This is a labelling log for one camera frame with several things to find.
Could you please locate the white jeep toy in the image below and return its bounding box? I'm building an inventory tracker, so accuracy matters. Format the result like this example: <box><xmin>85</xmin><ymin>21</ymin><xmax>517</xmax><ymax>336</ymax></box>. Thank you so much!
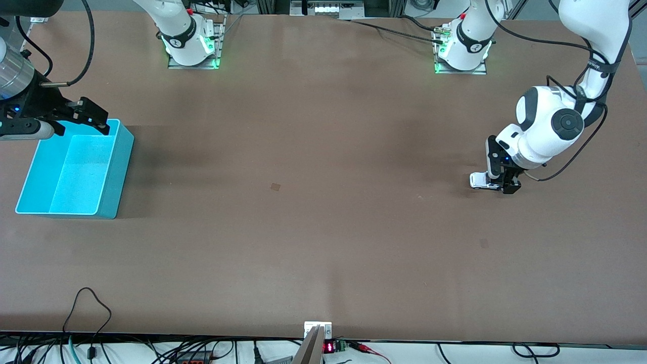
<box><xmin>470</xmin><ymin>172</ymin><xmax>506</xmax><ymax>193</ymax></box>

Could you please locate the cyan plastic bin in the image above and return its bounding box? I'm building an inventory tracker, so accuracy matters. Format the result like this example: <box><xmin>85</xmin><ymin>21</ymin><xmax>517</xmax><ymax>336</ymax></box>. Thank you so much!
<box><xmin>15</xmin><ymin>119</ymin><xmax>135</xmax><ymax>220</ymax></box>

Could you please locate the red clip lead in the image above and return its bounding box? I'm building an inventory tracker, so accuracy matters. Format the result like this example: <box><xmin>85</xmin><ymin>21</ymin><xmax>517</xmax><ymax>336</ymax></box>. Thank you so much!
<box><xmin>348</xmin><ymin>341</ymin><xmax>392</xmax><ymax>364</ymax></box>

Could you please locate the lit electronics box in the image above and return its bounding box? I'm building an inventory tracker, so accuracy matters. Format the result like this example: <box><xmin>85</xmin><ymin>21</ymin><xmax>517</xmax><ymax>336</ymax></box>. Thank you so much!
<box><xmin>291</xmin><ymin>0</ymin><xmax>365</xmax><ymax>20</ymax></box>

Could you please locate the grey metal bar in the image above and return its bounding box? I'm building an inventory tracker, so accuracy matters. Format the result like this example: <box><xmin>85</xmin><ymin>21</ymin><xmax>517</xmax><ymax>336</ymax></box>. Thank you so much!
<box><xmin>292</xmin><ymin>326</ymin><xmax>325</xmax><ymax>364</ymax></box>

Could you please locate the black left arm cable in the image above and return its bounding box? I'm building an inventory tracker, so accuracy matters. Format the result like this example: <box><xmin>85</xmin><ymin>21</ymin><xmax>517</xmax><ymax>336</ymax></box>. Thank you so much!
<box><xmin>484</xmin><ymin>0</ymin><xmax>633</xmax><ymax>182</ymax></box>

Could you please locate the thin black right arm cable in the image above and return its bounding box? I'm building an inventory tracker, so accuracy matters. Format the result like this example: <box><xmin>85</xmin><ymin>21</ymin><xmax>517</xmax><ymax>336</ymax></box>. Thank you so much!
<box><xmin>14</xmin><ymin>15</ymin><xmax>54</xmax><ymax>76</ymax></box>

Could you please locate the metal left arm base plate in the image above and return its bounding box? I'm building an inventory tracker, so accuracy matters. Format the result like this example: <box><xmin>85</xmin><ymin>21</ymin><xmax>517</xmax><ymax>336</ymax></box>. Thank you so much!
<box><xmin>434</xmin><ymin>48</ymin><xmax>488</xmax><ymax>75</ymax></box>

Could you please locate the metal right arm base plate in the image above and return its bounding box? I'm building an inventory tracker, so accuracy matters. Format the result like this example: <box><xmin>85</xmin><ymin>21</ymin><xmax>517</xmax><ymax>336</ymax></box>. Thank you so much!
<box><xmin>167</xmin><ymin>15</ymin><xmax>226</xmax><ymax>70</ymax></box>

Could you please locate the long black table cable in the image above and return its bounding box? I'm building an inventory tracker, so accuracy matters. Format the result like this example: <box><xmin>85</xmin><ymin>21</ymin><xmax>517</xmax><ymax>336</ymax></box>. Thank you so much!
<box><xmin>349</xmin><ymin>19</ymin><xmax>445</xmax><ymax>43</ymax></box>

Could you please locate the black cable bundle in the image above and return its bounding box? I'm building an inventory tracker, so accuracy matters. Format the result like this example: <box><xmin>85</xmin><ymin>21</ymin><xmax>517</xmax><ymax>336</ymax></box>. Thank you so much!
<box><xmin>192</xmin><ymin>0</ymin><xmax>234</xmax><ymax>14</ymax></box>

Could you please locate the short black table cable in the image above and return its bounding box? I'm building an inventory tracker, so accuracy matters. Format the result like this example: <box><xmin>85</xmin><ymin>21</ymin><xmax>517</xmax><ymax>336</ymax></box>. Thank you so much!
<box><xmin>398</xmin><ymin>14</ymin><xmax>441</xmax><ymax>32</ymax></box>

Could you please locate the black coiled cable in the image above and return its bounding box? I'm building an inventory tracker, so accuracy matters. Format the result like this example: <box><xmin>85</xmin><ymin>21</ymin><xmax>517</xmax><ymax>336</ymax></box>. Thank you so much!
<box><xmin>512</xmin><ymin>342</ymin><xmax>561</xmax><ymax>359</ymax></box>

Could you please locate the black looped cable with ferrite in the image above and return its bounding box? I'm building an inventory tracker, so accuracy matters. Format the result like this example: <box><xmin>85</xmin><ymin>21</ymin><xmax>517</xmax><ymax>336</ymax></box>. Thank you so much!
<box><xmin>63</xmin><ymin>287</ymin><xmax>112</xmax><ymax>360</ymax></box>

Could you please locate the white mounting bracket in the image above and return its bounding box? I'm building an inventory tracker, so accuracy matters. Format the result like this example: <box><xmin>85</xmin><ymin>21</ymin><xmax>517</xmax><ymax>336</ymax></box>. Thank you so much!
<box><xmin>304</xmin><ymin>322</ymin><xmax>333</xmax><ymax>339</ymax></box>

